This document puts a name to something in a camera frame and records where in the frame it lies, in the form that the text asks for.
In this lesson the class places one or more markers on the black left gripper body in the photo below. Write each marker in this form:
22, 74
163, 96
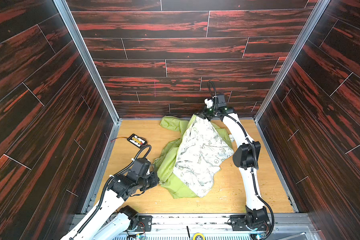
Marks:
153, 180

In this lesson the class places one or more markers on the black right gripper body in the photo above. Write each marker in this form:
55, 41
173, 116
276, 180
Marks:
204, 113

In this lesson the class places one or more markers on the green Snoopy zip jacket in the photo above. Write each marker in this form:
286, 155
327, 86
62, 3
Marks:
187, 165

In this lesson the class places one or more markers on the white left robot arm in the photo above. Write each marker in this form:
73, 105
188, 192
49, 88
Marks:
116, 191

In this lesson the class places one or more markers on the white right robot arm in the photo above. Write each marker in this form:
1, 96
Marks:
259, 215

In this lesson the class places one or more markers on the white sticker tape roll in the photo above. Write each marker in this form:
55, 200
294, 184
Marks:
231, 138

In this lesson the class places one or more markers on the yellow tape measure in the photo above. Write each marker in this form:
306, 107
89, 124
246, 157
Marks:
198, 236

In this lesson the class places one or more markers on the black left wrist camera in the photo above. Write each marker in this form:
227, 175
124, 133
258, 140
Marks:
139, 170

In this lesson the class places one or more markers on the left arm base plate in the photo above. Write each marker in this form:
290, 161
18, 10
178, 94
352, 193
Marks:
139, 223

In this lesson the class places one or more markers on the black battery pack with wires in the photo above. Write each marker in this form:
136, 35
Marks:
134, 139

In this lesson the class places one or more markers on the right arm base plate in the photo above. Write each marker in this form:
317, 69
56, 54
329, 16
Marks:
249, 222

